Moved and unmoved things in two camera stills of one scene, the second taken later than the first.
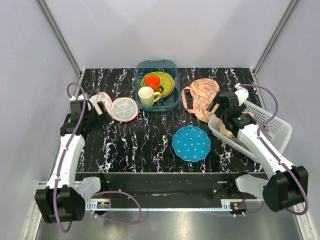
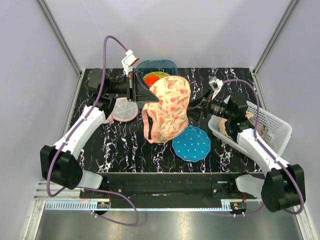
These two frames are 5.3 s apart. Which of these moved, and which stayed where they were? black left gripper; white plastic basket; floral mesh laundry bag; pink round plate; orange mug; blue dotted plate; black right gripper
Moved: black right gripper; floral mesh laundry bag; black left gripper
Stayed: pink round plate; white plastic basket; blue dotted plate; orange mug
